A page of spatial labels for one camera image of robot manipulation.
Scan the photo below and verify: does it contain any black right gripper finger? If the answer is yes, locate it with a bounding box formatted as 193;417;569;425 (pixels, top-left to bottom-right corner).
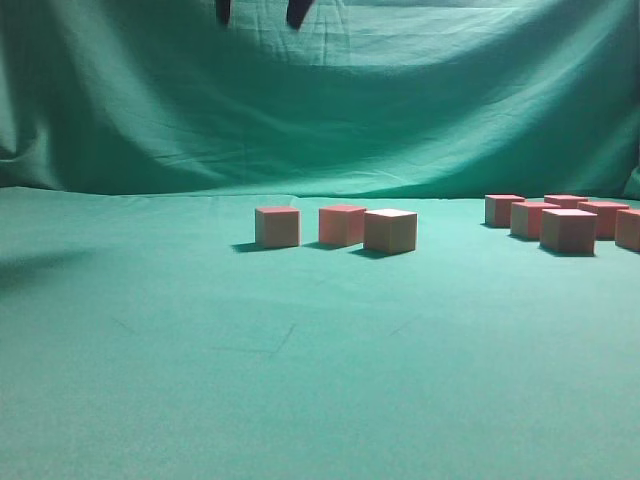
214;0;232;26
286;0;314;29

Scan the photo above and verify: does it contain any pink cube column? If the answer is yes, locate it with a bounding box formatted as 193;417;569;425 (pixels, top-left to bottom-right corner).
544;194;589;209
255;206;300;248
318;205;366;247
577;201;629;240
539;209;597;255
363;208;418;254
510;201;560;239
485;194;526;228
614;209;640;252

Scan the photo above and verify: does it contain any green cloth backdrop and cover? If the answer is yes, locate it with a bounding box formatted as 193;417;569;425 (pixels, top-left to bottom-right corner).
1;1;639;479

